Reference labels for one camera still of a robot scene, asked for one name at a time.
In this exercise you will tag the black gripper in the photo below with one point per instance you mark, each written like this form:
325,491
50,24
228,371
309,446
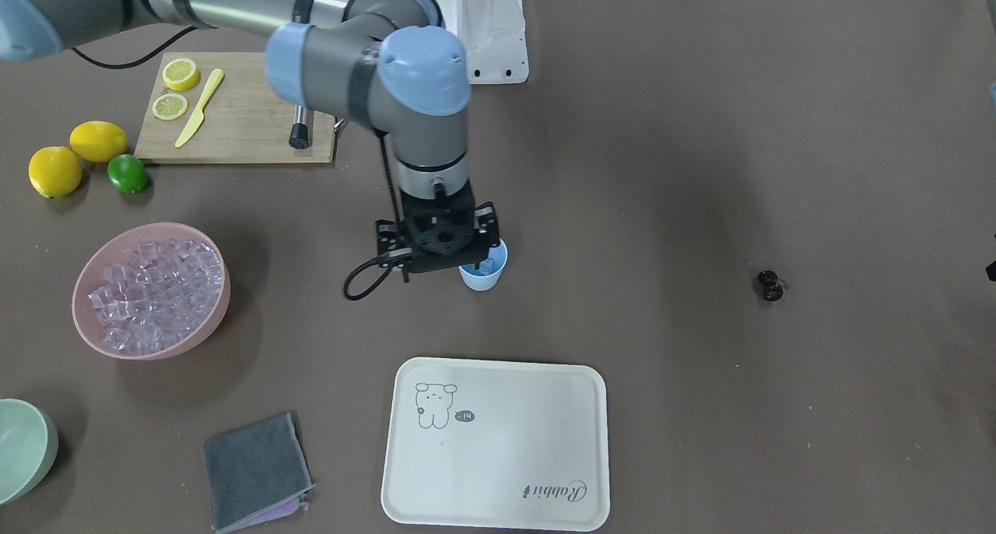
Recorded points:
387,240

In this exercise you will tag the clear ice cube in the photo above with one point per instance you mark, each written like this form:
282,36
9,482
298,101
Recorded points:
486,267

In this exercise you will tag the dark cherry pair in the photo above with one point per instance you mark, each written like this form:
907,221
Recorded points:
773,287

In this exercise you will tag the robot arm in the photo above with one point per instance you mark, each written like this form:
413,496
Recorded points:
387,65

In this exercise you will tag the light blue plastic cup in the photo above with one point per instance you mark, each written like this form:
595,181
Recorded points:
480,283

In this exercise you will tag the pink bowl of ice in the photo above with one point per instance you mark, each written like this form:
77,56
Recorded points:
153,292

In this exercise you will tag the cream rabbit tray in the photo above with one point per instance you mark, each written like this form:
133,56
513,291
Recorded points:
497,444

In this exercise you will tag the wooden cutting board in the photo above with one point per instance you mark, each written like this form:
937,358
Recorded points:
245,122

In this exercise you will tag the yellow plastic knife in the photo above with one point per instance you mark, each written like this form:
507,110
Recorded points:
197,115

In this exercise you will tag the grey folded cloth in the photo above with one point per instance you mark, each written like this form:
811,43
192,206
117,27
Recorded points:
256,474

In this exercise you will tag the lemon slice lower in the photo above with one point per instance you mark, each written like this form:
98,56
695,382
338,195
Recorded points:
169,106

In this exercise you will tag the lemon slice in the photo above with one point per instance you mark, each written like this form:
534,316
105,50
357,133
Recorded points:
181,74
169,106

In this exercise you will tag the lemon slice upper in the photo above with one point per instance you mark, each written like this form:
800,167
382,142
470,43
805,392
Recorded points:
181,74

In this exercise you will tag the green lime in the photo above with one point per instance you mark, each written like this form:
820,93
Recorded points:
127,174

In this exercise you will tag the yellow lemon near board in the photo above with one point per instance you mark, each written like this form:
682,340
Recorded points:
98,141

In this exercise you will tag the mint green bowl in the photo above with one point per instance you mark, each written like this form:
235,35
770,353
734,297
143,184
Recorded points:
29,445

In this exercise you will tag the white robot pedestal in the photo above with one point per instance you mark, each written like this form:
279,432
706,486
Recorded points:
493,33

